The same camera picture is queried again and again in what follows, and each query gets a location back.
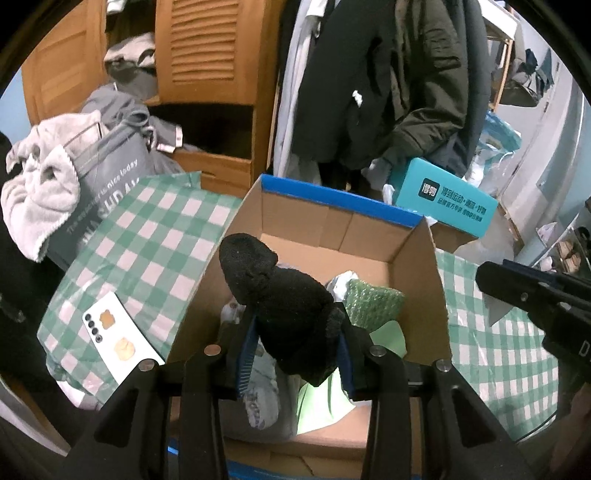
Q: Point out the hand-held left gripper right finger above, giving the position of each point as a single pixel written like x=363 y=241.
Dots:
x=345 y=364

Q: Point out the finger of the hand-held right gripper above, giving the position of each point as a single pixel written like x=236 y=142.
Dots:
x=535 y=274
x=503 y=286

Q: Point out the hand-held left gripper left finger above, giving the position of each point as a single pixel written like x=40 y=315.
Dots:
x=247 y=350

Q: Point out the patterned sock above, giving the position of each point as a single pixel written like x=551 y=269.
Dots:
x=263 y=392

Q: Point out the light green cloth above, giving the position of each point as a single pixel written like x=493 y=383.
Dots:
x=318 y=410

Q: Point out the black sock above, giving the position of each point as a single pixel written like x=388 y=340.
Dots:
x=286 y=314

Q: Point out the fuzzy green sock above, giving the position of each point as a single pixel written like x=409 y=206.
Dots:
x=374 y=300

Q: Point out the white sock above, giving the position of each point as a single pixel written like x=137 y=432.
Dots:
x=339 y=284

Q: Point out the person's right hand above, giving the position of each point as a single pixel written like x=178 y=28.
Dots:
x=572 y=415

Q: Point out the shoe rack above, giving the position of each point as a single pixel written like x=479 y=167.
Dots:
x=568 y=244

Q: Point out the teal cardboard box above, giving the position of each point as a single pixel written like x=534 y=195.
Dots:
x=443 y=198

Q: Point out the white smartphone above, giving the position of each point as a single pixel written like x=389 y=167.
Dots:
x=115 y=341

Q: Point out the teal plastic bag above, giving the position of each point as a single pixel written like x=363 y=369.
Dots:
x=496 y=143

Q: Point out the green checked cloth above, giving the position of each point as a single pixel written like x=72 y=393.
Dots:
x=152 y=240

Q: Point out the white plastic bag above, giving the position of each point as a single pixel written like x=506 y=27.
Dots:
x=388 y=194

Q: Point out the wooden wardrobe drawer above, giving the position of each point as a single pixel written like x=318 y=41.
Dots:
x=221 y=170

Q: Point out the dark bag on rack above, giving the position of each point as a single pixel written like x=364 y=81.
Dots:
x=526 y=87

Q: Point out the dark hanging coat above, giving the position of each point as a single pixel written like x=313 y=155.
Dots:
x=478 y=83

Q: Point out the olive hanging jacket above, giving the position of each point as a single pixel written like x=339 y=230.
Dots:
x=434 y=78

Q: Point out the wooden rack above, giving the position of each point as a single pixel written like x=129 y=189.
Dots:
x=505 y=55

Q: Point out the grey laundry bag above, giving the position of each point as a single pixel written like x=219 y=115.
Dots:
x=111 y=175

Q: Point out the light grey towel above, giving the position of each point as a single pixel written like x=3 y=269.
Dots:
x=41 y=203

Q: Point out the black hanging jacket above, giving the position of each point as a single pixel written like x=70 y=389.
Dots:
x=346 y=83

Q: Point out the white hanging garment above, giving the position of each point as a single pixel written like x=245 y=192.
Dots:
x=288 y=92

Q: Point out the grey hoodie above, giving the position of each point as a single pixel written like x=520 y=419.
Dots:
x=120 y=106

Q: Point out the louvred wooden wardrobe door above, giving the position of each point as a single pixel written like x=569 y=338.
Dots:
x=207 y=50

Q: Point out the grey folded clothes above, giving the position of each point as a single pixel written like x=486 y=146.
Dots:
x=131 y=64

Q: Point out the wooden wardrobe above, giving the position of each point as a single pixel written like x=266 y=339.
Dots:
x=64 y=60

